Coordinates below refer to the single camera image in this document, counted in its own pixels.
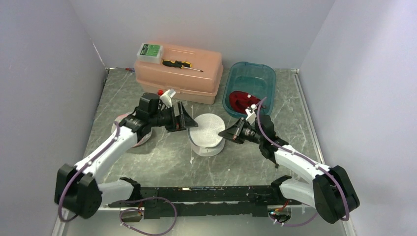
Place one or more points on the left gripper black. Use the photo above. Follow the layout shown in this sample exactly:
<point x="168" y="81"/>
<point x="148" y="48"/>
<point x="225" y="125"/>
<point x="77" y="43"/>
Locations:
<point x="176" y="123"/>

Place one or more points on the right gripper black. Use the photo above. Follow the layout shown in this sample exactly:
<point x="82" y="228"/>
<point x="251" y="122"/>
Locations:
<point x="234" y="132"/>

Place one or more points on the white mesh laundry bag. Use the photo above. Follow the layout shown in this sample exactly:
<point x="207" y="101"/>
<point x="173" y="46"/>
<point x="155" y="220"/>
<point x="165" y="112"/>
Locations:
<point x="204" y="139"/>

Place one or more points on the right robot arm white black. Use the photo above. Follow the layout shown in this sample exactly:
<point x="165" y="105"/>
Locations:
<point x="327" y="189"/>

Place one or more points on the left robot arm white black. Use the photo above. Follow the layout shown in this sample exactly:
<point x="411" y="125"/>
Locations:
<point x="80" y="188"/>

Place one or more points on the dark red bra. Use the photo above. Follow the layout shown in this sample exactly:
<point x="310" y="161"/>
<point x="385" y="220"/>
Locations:
<point x="240" y="100"/>

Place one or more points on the pink-trimmed mesh laundry bag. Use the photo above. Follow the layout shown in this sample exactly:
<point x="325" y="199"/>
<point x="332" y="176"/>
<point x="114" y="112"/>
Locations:
<point x="140" y="142"/>

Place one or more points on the pink plastic toolbox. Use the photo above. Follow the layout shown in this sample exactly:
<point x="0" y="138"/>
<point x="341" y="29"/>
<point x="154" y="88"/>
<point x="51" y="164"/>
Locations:
<point x="201" y="87"/>

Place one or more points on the black yellow screwdriver on toolbox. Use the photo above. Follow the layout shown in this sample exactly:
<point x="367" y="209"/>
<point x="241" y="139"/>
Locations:
<point x="179" y="64"/>

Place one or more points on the teal plastic bin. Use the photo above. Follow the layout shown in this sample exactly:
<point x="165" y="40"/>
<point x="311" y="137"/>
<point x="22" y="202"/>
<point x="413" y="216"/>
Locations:
<point x="258" y="80"/>

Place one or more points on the clear green-label screw box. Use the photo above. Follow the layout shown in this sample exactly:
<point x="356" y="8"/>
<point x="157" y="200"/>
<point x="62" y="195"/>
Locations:
<point x="151" y="53"/>

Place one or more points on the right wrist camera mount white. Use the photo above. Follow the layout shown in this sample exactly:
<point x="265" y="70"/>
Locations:
<point x="251" y="113"/>

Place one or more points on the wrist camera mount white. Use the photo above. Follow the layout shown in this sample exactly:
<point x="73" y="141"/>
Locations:
<point x="251" y="113"/>
<point x="166" y="97"/>

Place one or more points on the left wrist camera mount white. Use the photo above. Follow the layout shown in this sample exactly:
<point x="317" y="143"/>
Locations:
<point x="166" y="97"/>

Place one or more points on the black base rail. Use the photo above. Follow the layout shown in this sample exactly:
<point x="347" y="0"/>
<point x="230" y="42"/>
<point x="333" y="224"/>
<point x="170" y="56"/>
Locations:
<point x="254" y="200"/>

